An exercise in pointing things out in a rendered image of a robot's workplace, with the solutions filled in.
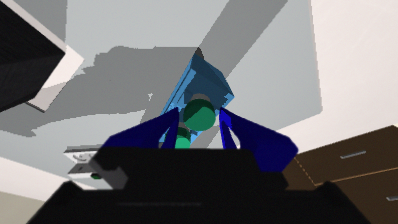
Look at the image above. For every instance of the blue tube rack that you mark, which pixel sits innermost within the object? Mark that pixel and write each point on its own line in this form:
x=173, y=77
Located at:
x=200, y=77

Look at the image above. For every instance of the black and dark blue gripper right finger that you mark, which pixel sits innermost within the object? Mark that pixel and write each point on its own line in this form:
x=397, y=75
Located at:
x=272, y=150

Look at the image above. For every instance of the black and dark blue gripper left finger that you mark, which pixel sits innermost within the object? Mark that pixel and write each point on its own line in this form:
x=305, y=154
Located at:
x=148, y=134

